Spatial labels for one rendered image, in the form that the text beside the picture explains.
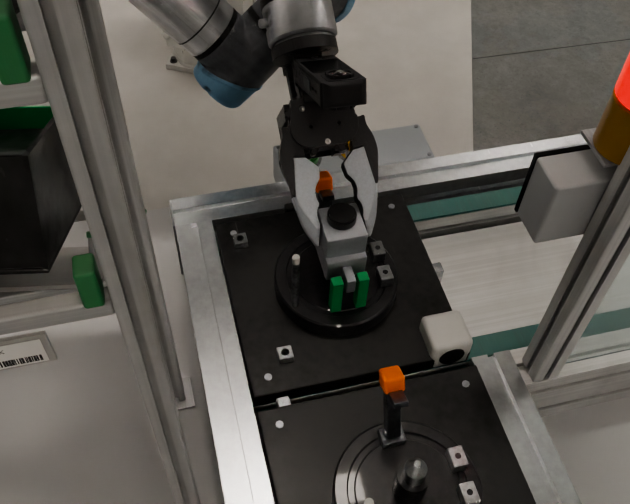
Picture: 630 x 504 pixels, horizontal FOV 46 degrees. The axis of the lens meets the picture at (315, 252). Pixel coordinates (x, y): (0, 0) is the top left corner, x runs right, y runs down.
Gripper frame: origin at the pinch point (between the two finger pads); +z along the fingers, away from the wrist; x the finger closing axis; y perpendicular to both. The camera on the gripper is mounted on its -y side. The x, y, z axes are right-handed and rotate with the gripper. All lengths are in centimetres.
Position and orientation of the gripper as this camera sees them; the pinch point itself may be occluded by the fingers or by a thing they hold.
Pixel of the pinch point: (342, 228)
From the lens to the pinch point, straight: 77.6
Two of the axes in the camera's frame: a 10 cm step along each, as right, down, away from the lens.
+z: 1.8, 9.8, -0.1
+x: -9.7, 1.8, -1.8
